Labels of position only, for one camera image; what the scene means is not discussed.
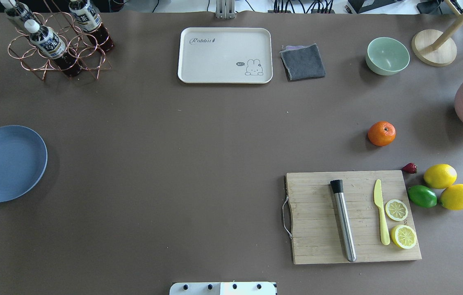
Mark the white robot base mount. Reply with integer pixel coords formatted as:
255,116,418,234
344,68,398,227
169,281,278,295

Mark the wooden stand base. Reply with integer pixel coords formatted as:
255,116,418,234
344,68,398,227
411,0,463,67

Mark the blue plate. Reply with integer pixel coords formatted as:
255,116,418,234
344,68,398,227
0,125,48,203

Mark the steel muddler black tip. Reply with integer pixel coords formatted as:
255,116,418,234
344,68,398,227
330,179,357,263

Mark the tea bottle lower right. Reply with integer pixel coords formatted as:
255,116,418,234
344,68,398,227
0,0,41,32

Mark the green bowl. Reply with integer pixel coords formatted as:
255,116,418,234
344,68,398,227
365,37,410,75

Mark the bamboo cutting board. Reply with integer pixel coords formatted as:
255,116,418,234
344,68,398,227
285,170,422,264

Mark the metal table clamp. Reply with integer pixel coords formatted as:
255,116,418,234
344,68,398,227
216,0,236,19

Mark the yellow lemon lower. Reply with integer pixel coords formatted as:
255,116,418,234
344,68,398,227
423,164,457,189

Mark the orange fruit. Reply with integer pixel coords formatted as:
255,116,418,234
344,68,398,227
367,121,397,146

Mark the thin lemon slice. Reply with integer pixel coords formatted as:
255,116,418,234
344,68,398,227
385,199,409,222

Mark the cream rabbit tray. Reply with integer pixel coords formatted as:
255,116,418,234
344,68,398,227
177,27,273,84

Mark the yellow lemon upper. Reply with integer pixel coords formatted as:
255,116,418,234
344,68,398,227
439,184,463,211

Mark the thick lemon half slice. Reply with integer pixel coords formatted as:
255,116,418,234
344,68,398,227
390,225,417,250

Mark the tea bottle lower left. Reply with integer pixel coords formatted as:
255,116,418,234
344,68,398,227
68,0,114,52

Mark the green lime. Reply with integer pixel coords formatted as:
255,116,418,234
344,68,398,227
407,185,438,209

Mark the copper wire bottle rack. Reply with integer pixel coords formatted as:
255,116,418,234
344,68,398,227
7,0,111,81

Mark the yellow lemon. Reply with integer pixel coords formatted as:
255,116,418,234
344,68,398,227
439,184,463,211
423,164,457,189

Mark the grey folded cloth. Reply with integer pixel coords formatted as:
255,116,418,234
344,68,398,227
280,43,326,82

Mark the red strawberry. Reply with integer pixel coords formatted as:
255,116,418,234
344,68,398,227
401,162,417,174

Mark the yellow plastic knife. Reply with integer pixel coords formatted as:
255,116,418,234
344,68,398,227
373,179,390,246

